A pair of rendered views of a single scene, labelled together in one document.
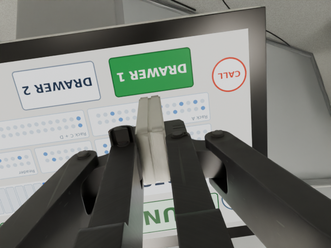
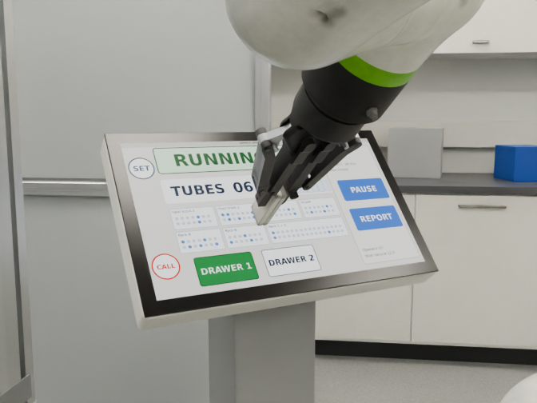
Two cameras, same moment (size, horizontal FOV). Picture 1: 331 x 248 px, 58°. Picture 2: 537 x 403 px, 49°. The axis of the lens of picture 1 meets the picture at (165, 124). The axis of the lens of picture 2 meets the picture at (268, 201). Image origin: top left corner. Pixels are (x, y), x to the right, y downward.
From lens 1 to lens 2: 0.59 m
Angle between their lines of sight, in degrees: 29
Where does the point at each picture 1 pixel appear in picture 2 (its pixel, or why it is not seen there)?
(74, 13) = (268, 347)
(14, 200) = not seen: hidden behind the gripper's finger
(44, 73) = (300, 269)
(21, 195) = not seen: hidden behind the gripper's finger
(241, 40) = (161, 292)
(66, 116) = (283, 239)
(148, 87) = (228, 257)
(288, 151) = not seen: outside the picture
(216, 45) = (179, 288)
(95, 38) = (269, 292)
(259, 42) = (145, 290)
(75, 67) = (280, 273)
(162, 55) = (220, 280)
